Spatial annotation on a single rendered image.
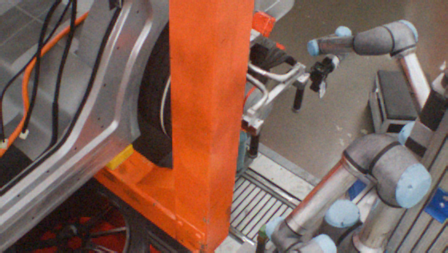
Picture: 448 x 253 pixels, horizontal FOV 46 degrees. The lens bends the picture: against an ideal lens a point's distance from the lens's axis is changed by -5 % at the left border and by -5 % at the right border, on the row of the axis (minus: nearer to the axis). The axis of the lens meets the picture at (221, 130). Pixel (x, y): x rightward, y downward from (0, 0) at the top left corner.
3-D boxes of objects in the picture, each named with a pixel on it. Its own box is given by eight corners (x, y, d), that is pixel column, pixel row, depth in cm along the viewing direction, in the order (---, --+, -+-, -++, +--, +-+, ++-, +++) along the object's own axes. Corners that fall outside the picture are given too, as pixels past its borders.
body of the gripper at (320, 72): (310, 66, 247) (323, 54, 253) (306, 80, 254) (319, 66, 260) (324, 74, 244) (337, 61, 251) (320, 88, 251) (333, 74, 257)
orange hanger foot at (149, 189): (115, 154, 257) (107, 103, 231) (201, 215, 238) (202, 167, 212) (90, 175, 248) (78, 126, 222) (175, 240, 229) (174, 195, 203)
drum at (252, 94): (236, 89, 253) (238, 66, 242) (274, 111, 245) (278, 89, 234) (217, 106, 245) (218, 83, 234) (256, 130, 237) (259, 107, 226)
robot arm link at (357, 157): (366, 111, 149) (254, 231, 164) (392, 138, 143) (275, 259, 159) (380, 119, 158) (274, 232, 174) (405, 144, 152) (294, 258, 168)
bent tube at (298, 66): (266, 49, 241) (268, 30, 233) (302, 69, 234) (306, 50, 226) (242, 70, 232) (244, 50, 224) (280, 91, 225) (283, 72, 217)
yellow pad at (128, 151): (112, 136, 244) (111, 129, 240) (134, 151, 239) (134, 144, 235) (90, 154, 236) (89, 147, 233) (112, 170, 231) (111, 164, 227)
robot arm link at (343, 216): (338, 210, 195) (346, 189, 185) (361, 238, 188) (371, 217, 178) (312, 225, 191) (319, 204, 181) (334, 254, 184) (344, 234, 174)
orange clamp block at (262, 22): (254, 30, 238) (262, 11, 236) (269, 38, 235) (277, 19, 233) (246, 29, 232) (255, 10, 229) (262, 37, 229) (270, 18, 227)
